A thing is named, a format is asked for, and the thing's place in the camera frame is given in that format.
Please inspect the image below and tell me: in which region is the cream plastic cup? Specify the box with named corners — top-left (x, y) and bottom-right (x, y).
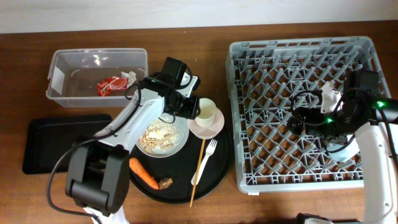
top-left (195, 98), bottom-right (217, 128)

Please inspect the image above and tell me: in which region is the white tissue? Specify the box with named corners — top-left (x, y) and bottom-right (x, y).
top-left (121, 71), bottom-right (137, 88)

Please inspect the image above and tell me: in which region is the blue plastic cup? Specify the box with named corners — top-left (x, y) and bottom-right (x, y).
top-left (327, 140), bottom-right (359, 162)

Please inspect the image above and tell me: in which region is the red snack wrapper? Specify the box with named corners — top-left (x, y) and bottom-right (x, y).
top-left (96, 76), bottom-right (129, 96)

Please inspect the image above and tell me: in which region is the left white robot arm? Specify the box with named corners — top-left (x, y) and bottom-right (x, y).
top-left (65, 57), bottom-right (200, 223)

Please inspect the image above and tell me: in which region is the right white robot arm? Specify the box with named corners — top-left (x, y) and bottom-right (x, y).
top-left (287, 70), bottom-right (397, 223)

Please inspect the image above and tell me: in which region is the grey dishwasher rack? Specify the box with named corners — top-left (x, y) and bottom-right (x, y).
top-left (226, 36), bottom-right (382, 195)

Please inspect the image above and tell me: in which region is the grey plate with food scraps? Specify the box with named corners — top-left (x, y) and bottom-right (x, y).
top-left (136, 113), bottom-right (190, 158)

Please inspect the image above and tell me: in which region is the pink saucer plate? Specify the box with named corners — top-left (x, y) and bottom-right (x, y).
top-left (187, 108), bottom-right (224, 139)

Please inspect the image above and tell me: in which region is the wooden chopstick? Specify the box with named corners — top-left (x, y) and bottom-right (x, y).
top-left (190, 139), bottom-right (206, 208)

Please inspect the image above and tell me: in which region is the white plastic fork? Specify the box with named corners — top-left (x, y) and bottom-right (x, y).
top-left (191, 139), bottom-right (218, 185)

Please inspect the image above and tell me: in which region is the round black serving tray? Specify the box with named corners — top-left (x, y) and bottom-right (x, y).
top-left (130, 128), bottom-right (233, 203)

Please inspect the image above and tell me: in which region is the orange carrot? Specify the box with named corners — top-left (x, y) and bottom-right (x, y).
top-left (129, 157), bottom-right (159, 190)

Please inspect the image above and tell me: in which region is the brown food chunk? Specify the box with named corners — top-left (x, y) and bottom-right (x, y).
top-left (159, 177), bottom-right (173, 190)

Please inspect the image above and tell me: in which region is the clear plastic bin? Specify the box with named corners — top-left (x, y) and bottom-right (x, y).
top-left (46, 48), bottom-right (149, 108)

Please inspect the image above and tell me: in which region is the black rectangular tray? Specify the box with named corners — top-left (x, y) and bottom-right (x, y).
top-left (22, 114), bottom-right (112, 174)

